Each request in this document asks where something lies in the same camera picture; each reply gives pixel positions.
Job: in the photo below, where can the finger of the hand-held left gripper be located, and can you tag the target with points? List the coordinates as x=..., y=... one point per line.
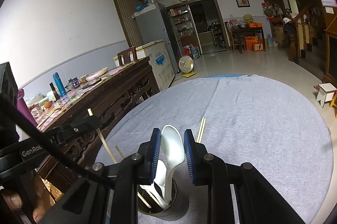
x=87, y=125

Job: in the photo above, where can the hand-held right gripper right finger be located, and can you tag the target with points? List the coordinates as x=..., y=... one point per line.
x=187, y=152

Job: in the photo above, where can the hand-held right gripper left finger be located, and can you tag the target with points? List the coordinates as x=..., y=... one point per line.
x=157, y=150

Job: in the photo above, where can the white plastic spoon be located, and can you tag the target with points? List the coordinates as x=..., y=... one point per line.
x=172, y=145
x=160, y=176

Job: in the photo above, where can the wooden chopstick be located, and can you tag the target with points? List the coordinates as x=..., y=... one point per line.
x=155, y=199
x=144, y=199
x=200, y=129
x=106, y=146

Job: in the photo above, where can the metal utensil can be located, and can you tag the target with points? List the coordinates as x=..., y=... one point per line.
x=181, y=209

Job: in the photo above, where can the person's left hand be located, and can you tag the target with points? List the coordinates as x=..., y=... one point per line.
x=13, y=200

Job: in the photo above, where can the carved dark wooden table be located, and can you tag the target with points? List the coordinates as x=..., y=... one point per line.
x=118, y=97

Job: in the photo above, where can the dark-lidded glass jar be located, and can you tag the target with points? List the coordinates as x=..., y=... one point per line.
x=76, y=83

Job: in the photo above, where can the black bottle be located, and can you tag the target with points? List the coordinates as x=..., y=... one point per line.
x=54, y=93

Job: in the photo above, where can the purple container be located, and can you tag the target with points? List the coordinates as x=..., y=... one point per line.
x=25, y=108

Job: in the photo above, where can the blue thermos bottle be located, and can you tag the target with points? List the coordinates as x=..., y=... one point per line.
x=59, y=84

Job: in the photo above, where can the pink plate stack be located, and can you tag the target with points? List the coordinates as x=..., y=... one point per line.
x=97, y=75

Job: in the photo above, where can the grey tablecloth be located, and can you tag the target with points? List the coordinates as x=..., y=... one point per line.
x=250, y=134

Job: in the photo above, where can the white chest freezer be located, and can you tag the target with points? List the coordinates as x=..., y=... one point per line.
x=160, y=65

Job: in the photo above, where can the round electric heater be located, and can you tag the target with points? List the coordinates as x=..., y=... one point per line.
x=187, y=64

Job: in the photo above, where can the blue water jug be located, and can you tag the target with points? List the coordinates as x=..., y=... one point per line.
x=195, y=52

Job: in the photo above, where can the brown wooden door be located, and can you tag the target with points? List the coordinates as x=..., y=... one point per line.
x=126, y=15

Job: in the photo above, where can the grey refrigerator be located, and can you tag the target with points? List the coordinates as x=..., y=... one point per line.
x=150, y=26

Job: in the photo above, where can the metal kitchen rack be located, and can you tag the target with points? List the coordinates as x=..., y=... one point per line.
x=218, y=36

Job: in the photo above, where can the dark wooden chair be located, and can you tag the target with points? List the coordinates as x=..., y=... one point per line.
x=229, y=36

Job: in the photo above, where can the pantry shelf with bottles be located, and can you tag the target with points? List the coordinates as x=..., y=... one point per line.
x=181, y=26

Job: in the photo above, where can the orange cardboard box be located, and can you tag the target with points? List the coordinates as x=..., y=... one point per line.
x=259, y=46
x=250, y=42

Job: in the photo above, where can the dark wooden side table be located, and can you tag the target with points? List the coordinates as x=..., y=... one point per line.
x=247, y=30

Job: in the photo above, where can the clear water bottle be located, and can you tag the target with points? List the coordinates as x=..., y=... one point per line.
x=269, y=41

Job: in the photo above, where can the flat orange box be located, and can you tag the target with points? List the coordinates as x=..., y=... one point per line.
x=254, y=25

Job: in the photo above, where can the green basket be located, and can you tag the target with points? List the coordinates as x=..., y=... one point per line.
x=248, y=19

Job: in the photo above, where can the small white stool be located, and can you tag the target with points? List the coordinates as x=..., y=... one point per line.
x=326, y=89

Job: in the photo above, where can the yellow plastic stool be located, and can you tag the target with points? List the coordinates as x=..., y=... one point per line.
x=333, y=104

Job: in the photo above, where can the wooden staircase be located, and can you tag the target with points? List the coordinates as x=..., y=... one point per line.
x=302, y=34

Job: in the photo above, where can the framed wall picture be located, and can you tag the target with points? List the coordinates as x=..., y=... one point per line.
x=241, y=0

